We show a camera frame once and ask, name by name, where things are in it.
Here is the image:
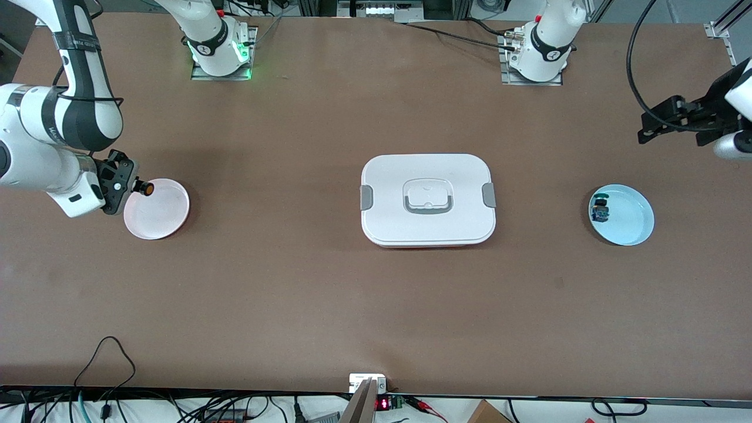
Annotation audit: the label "pale pink round plate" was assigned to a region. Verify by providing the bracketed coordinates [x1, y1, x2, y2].
[123, 179, 190, 240]

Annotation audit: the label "light blue round plate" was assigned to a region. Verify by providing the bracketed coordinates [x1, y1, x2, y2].
[589, 184, 654, 246]

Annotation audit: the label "white lunch box grey clips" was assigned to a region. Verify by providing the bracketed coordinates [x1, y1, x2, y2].
[360, 154, 497, 249]

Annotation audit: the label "black table edge trim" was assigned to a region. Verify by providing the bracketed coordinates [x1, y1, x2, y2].
[0, 385, 752, 409]

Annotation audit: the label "small white box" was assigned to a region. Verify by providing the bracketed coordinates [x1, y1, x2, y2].
[349, 374, 388, 394]

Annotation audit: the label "pale wooden slat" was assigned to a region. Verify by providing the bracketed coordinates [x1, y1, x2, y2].
[339, 379, 378, 423]

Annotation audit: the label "brown cardboard box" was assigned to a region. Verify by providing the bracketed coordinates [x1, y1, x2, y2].
[467, 399, 512, 423]

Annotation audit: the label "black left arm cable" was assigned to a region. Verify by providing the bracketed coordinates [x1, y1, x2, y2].
[626, 0, 676, 118]

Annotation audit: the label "aluminium profile rail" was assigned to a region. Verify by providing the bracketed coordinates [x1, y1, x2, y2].
[704, 0, 752, 66]

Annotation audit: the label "thin black looped cable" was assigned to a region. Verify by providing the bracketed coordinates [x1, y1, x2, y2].
[73, 336, 137, 393]

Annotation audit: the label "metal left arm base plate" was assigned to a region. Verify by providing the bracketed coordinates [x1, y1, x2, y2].
[498, 32, 565, 87]

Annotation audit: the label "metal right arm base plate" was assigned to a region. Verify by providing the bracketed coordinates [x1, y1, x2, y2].
[190, 25, 259, 82]

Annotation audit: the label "black base power cable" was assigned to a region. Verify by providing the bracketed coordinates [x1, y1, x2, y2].
[405, 18, 521, 52]

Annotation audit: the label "black cable coil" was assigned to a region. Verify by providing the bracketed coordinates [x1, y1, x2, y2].
[590, 398, 648, 418]

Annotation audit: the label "red clip lead wire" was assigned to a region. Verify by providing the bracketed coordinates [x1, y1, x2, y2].
[408, 396, 448, 423]

